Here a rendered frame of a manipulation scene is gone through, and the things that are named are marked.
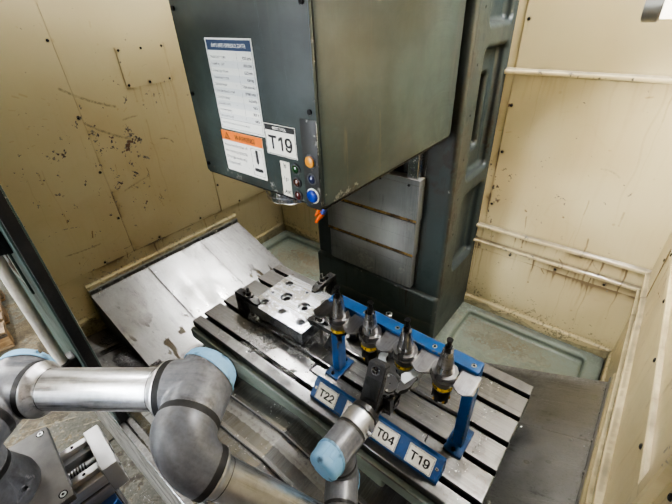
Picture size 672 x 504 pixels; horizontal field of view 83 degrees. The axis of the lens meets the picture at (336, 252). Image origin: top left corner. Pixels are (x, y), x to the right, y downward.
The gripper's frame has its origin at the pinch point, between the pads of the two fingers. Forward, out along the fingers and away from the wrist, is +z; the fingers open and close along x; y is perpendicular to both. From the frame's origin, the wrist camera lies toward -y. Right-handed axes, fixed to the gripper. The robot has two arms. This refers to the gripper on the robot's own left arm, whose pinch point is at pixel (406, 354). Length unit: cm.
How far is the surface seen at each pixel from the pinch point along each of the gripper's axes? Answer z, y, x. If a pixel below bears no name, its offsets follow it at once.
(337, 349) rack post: 1.7, 17.4, -26.6
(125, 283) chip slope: -17, 33, -150
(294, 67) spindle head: -3, -69, -25
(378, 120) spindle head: 17, -54, -20
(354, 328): -2.2, -2.4, -15.5
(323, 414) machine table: -14.2, 28.6, -20.6
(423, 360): -0.9, -2.1, 5.2
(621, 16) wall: 100, -67, 14
